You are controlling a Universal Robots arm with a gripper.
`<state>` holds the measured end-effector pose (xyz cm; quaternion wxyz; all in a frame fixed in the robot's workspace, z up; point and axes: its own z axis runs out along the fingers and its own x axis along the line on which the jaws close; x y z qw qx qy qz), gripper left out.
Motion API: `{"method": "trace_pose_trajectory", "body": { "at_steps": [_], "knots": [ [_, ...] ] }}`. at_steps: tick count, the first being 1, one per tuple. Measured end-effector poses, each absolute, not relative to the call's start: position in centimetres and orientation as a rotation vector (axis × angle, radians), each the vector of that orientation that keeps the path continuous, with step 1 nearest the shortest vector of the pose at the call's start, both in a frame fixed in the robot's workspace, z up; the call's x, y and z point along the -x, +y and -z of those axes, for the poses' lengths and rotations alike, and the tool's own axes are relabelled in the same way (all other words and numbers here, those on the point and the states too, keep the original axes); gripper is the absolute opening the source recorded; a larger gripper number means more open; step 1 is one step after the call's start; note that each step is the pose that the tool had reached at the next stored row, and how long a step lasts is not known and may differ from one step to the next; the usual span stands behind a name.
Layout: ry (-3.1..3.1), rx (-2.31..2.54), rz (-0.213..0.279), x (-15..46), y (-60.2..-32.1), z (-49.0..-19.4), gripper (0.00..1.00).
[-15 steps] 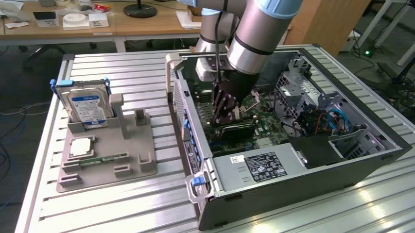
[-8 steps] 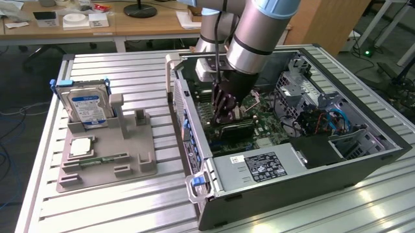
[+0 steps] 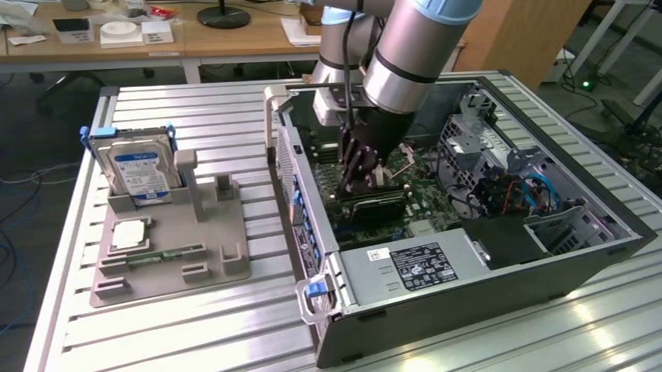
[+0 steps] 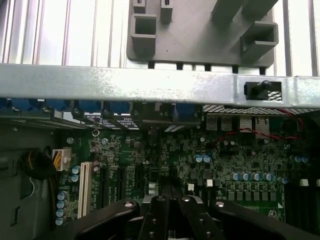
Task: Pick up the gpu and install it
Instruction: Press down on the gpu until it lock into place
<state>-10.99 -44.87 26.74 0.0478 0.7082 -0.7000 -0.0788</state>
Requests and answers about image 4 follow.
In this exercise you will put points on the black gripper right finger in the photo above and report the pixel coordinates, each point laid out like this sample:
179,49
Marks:
200,220

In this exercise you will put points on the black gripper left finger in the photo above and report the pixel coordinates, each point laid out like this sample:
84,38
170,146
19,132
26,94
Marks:
155,220

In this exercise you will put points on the white expansion slot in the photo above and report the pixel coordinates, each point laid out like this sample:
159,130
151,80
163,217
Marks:
83,190

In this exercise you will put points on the green motherboard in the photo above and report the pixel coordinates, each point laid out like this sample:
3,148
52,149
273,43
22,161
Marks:
250,160

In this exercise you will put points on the white power connector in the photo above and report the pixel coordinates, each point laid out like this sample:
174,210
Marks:
61,158

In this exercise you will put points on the open grey PC case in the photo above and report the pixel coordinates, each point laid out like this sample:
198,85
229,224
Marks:
150,82

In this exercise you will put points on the grey plastic parts rack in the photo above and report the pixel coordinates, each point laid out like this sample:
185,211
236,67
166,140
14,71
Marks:
200,45

